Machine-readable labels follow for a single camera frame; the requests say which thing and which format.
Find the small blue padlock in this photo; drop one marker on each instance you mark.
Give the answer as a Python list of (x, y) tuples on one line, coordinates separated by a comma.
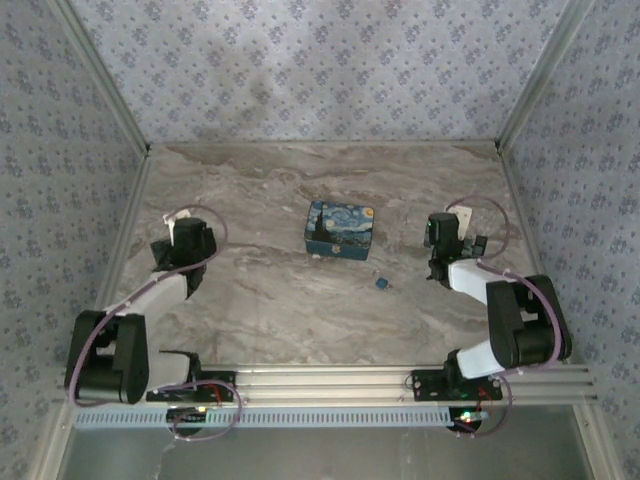
[(381, 283)]

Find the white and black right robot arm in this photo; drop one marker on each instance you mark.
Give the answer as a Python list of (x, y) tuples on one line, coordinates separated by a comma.
[(465, 277)]

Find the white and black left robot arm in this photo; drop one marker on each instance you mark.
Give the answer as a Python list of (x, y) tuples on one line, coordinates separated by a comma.
[(165, 295)]

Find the starry night tin box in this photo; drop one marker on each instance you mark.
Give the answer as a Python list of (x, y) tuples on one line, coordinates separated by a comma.
[(340, 225)]

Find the black controller board with LED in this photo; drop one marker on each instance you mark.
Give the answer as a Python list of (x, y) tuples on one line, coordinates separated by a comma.
[(187, 415), (467, 419)]

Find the grey metal sheet panel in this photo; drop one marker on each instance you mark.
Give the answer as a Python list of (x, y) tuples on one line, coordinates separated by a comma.
[(325, 455)]

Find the aluminium table side rail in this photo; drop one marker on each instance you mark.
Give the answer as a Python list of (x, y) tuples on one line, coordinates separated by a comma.
[(120, 240), (525, 225)]

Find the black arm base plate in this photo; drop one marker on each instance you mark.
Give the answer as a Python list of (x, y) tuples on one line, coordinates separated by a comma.
[(220, 392), (430, 387)]

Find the thin aluminium table rail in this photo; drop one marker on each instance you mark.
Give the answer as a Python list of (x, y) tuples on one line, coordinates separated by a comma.
[(300, 144)]

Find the aluminium frame post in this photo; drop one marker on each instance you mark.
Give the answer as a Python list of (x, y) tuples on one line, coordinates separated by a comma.
[(52, 445), (100, 75), (545, 75), (593, 445)]

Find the aluminium triple frame rail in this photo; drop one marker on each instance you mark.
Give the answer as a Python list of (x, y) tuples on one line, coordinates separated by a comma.
[(325, 382)]

